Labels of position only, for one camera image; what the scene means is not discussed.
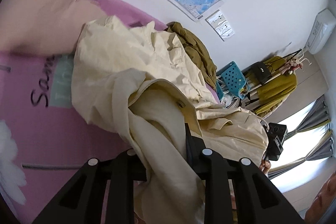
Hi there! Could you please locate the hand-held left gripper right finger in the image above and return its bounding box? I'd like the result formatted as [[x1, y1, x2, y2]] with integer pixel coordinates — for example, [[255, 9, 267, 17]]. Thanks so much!
[[184, 123, 307, 224]]

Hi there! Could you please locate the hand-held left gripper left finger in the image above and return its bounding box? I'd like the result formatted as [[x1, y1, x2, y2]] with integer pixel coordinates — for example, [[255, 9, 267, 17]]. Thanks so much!
[[33, 149, 148, 224]]

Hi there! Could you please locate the cream trench coat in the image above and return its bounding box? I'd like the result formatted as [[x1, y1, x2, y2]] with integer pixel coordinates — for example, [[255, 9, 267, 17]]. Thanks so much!
[[71, 16, 269, 224]]

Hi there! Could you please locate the person's right hand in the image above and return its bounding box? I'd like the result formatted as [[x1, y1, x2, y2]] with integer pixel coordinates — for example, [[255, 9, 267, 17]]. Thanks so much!
[[259, 160, 271, 176]]

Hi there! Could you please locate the bright window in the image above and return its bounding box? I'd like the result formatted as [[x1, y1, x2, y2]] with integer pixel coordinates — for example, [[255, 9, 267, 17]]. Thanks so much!
[[270, 101, 336, 193]]

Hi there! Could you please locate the grey yellow curtain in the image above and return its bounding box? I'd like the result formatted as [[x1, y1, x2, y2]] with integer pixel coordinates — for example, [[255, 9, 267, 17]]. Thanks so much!
[[285, 95, 330, 139], [268, 132, 336, 180]]

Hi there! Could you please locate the mustard yellow garment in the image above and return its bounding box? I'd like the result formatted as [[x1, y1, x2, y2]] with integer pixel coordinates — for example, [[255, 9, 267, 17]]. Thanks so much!
[[256, 56, 298, 116]]

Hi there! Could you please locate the pink bed blanket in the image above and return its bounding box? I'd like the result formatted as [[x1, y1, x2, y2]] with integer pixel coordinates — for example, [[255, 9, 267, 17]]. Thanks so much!
[[0, 0, 221, 224]]

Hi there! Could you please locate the black handbag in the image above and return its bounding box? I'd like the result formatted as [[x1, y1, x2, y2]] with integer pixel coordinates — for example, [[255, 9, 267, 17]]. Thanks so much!
[[248, 62, 274, 85]]

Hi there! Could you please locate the small teddy toy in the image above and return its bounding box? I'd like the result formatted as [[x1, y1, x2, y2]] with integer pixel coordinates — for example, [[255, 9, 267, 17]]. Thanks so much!
[[279, 58, 303, 75]]

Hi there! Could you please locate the blue plastic storage rack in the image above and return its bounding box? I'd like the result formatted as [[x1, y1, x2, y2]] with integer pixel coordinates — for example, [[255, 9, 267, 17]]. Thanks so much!
[[216, 61, 250, 102]]

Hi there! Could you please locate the olive green garment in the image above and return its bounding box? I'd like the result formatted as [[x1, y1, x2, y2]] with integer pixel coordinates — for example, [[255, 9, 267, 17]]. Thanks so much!
[[166, 21, 218, 88]]

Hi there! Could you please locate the white air conditioner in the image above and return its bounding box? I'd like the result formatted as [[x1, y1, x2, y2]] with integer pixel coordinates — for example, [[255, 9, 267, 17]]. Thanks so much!
[[304, 8, 336, 54]]

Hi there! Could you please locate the folded peach garment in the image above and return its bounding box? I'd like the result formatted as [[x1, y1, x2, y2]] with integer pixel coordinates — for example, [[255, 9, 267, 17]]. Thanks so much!
[[0, 0, 109, 57]]

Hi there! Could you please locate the white wall socket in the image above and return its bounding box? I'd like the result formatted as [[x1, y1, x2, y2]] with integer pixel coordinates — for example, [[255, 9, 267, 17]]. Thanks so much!
[[205, 10, 224, 28], [213, 20, 231, 36]]

